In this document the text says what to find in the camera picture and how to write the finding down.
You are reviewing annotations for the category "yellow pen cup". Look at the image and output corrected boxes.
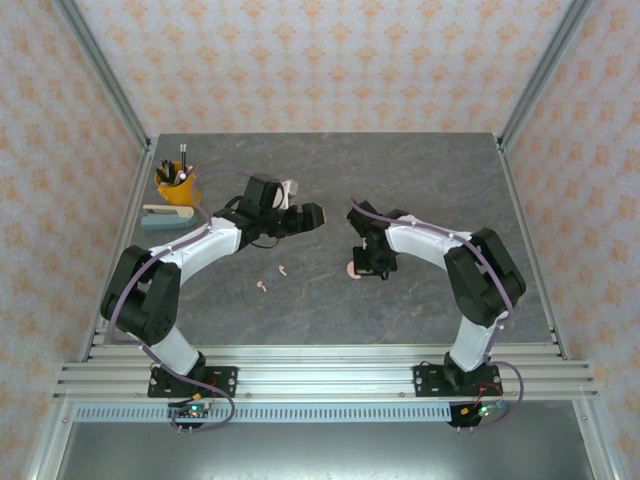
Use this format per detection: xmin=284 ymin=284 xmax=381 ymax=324
xmin=155 ymin=167 xmax=202 ymax=209

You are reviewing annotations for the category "slotted grey cable duct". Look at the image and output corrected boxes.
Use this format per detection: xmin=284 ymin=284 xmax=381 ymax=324
xmin=73 ymin=405 xmax=454 ymax=424

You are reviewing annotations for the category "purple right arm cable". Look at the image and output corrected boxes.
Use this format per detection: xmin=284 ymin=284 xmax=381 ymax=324
xmin=349 ymin=198 xmax=526 ymax=431

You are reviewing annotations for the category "aluminium upright frame post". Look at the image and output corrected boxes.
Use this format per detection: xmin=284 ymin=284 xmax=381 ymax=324
xmin=52 ymin=0 xmax=153 ymax=151
xmin=497 ymin=0 xmax=589 ymax=149

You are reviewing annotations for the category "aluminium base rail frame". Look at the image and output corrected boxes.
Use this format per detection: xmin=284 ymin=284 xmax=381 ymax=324
xmin=52 ymin=343 xmax=600 ymax=403

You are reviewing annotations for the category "teal and beige stapler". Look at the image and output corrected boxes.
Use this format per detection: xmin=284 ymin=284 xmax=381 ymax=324
xmin=140 ymin=203 xmax=200 ymax=231

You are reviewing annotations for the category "grey metal lower panel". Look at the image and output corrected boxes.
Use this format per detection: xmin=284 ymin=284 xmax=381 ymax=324
xmin=54 ymin=422 xmax=596 ymax=480

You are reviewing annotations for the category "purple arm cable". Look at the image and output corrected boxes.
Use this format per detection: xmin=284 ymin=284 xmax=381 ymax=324
xmin=106 ymin=167 xmax=259 ymax=432
xmin=349 ymin=198 xmax=526 ymax=431

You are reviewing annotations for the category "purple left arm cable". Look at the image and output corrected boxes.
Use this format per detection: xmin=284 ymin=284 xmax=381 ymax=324
xmin=106 ymin=167 xmax=259 ymax=432

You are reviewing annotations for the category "aluminium table side rail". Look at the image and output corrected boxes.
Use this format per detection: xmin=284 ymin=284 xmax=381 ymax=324
xmin=495 ymin=137 xmax=572 ymax=361
xmin=77 ymin=139 xmax=159 ymax=362

